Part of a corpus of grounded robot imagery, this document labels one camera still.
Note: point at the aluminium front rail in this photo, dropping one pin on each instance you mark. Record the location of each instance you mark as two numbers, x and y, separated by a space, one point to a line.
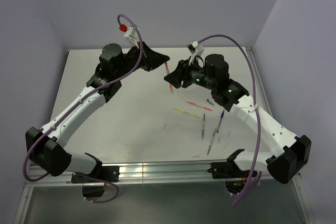
138 173

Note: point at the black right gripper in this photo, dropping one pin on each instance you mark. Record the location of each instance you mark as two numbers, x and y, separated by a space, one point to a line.
182 73

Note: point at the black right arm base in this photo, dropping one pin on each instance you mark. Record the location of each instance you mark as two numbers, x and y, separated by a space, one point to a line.
229 170

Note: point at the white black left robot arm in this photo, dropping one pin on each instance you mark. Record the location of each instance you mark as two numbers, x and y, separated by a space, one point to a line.
45 146

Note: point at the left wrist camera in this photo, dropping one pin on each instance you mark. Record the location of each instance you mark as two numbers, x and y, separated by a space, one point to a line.
130 35

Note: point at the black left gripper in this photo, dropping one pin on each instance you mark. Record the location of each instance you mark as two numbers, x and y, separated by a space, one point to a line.
151 60

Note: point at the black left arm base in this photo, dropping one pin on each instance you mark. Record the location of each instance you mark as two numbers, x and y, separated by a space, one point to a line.
108 175

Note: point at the yellow highlighter pen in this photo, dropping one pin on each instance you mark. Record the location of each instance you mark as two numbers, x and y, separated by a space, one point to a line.
186 112

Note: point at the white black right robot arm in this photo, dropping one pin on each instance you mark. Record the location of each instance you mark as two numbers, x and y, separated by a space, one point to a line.
288 152

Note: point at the pink highlighter pen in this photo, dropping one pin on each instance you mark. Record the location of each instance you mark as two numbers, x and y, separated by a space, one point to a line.
199 106

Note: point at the blue ballpoint pen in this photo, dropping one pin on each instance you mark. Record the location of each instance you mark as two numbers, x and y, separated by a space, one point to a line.
220 121

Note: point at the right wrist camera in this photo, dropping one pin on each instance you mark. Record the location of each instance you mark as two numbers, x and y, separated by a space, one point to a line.
196 49

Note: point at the purple highlighter pen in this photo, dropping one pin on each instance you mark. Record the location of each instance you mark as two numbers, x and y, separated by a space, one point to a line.
203 126

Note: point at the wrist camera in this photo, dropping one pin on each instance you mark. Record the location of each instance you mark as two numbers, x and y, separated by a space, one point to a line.
196 49
130 35

